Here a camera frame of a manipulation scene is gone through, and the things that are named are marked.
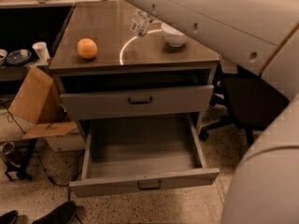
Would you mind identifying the black shoe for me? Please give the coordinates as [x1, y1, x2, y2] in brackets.
[32, 201, 77, 224]
[0, 210, 18, 224]

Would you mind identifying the clear plastic bottle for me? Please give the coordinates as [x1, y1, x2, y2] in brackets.
[130, 8, 154, 37]

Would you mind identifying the black floor cable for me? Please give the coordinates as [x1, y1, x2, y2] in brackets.
[0, 98, 84, 224]

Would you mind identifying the dark cup on stand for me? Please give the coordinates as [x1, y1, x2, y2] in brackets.
[0, 142, 23, 165]

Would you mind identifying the dark blue plate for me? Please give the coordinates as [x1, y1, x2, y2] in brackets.
[6, 49, 32, 67]

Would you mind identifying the brown cardboard box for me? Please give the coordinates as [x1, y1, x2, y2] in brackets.
[8, 66, 85, 151]

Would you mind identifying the orange ball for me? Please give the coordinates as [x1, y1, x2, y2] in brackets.
[77, 38, 98, 59]

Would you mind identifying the black office chair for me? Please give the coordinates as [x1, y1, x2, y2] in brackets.
[199, 65, 290, 147]

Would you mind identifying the open middle drawer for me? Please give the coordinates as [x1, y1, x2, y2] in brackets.
[70, 114, 219, 198]

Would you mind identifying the grey drawer cabinet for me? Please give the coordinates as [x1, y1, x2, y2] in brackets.
[50, 0, 219, 133]

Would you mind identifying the white bowl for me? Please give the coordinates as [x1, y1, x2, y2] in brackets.
[161, 23, 187, 47]

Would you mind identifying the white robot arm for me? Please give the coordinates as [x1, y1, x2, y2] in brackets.
[125, 0, 299, 224]

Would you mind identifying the upper grey drawer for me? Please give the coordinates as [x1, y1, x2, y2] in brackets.
[61, 85, 213, 120]

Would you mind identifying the white paper cup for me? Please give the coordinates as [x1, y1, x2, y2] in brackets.
[32, 42, 50, 61]

